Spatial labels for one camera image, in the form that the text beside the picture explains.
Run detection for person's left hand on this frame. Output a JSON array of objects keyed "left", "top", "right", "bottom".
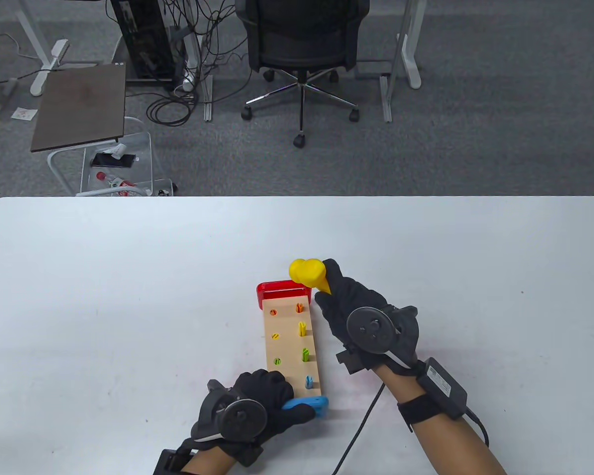
[{"left": 178, "top": 369, "right": 317, "bottom": 468}]

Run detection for person's right hand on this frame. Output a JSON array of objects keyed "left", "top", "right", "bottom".
[{"left": 314, "top": 258, "right": 421, "bottom": 377}]

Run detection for rainbow wooden hammer bench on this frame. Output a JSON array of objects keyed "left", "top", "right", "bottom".
[{"left": 256, "top": 280, "right": 329, "bottom": 420}]

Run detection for yellow toy hammer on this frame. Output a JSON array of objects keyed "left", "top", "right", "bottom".
[{"left": 289, "top": 258, "right": 333, "bottom": 296}]

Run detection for person's left forearm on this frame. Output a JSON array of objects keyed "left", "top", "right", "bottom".
[{"left": 181, "top": 448, "right": 238, "bottom": 475}]

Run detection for grey round glove tracker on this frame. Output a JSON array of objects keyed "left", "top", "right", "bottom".
[
  {"left": 191, "top": 380, "right": 268, "bottom": 443},
  {"left": 346, "top": 305, "right": 420, "bottom": 369}
]

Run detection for black wrist box with label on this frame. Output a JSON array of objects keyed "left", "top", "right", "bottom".
[{"left": 397, "top": 357, "right": 468, "bottom": 435}]

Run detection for grey desk leg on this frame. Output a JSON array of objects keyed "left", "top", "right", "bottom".
[
  {"left": 183, "top": 30, "right": 213, "bottom": 122},
  {"left": 355, "top": 59, "right": 394, "bottom": 123}
]

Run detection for red-capped bottle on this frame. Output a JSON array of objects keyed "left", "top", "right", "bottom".
[{"left": 96, "top": 171, "right": 139, "bottom": 193}]

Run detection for clear plastic storage bin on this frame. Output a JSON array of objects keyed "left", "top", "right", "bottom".
[{"left": 81, "top": 132, "right": 154, "bottom": 194}]

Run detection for black office chair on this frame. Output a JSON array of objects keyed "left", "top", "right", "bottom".
[{"left": 235, "top": 0, "right": 372, "bottom": 149}]

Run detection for white power strip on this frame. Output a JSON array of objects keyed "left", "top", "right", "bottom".
[{"left": 175, "top": 67, "right": 196, "bottom": 95}]

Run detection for black smartphone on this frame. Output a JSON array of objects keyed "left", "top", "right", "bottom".
[{"left": 90, "top": 153, "right": 137, "bottom": 169}]

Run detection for black computer tower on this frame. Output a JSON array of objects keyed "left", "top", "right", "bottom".
[{"left": 110, "top": 0, "right": 176, "bottom": 82}]

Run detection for brown side table top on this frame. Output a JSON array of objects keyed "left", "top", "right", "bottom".
[{"left": 30, "top": 63, "right": 127, "bottom": 153}]

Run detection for black glove cable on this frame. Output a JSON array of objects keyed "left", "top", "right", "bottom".
[{"left": 333, "top": 383, "right": 387, "bottom": 475}]

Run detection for black wrist strap unit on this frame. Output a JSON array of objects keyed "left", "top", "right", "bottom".
[{"left": 152, "top": 448, "right": 191, "bottom": 475}]

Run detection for black wrist box cable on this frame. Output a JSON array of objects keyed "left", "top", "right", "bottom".
[{"left": 465, "top": 407, "right": 491, "bottom": 446}]

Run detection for black cable bundle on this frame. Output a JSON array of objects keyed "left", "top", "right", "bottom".
[{"left": 146, "top": 0, "right": 250, "bottom": 127}]

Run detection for white metal table frame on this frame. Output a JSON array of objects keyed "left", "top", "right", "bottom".
[{"left": 47, "top": 117, "right": 179, "bottom": 197}]

